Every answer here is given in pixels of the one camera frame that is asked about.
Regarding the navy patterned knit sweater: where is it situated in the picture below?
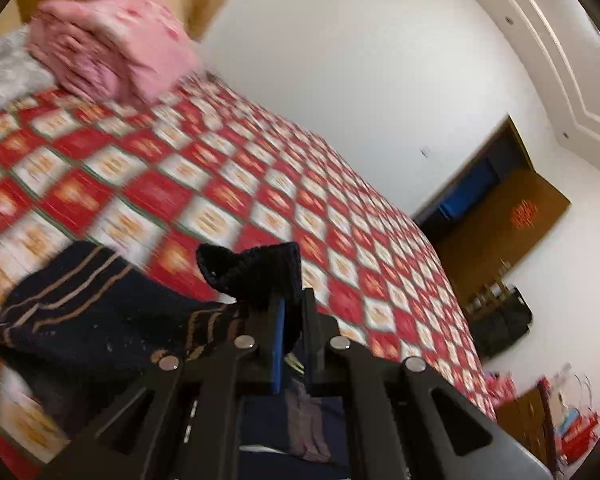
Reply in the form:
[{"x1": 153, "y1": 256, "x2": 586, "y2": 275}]
[{"x1": 0, "y1": 242, "x2": 302, "y2": 427}]

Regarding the black bag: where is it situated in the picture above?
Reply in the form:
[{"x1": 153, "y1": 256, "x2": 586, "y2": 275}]
[{"x1": 469, "y1": 287, "x2": 533, "y2": 360}]

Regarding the wooden chair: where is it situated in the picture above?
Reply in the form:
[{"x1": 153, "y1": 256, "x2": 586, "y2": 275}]
[{"x1": 464, "y1": 260, "x2": 512, "y2": 316}]

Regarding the brown wooden cabinet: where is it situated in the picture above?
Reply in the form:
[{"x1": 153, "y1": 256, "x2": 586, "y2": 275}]
[{"x1": 495, "y1": 382, "x2": 558, "y2": 474}]

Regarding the red christmas patchwork bedspread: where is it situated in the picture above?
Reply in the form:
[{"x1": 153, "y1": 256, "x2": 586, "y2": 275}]
[{"x1": 0, "y1": 71, "x2": 499, "y2": 480}]

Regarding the brown wooden door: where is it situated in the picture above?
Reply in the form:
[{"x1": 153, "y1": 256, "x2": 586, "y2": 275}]
[{"x1": 431, "y1": 164, "x2": 572, "y2": 306}]

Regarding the red toy clutter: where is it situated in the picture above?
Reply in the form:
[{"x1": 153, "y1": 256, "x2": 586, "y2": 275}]
[{"x1": 544, "y1": 363, "x2": 600, "y2": 466}]

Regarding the pink folded blanket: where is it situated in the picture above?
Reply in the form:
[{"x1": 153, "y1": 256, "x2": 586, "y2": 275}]
[{"x1": 28, "y1": 0, "x2": 204, "y2": 107}]

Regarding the grey floral pillow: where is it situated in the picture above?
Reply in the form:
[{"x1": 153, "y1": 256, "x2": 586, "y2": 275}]
[{"x1": 0, "y1": 25, "x2": 55, "y2": 110}]

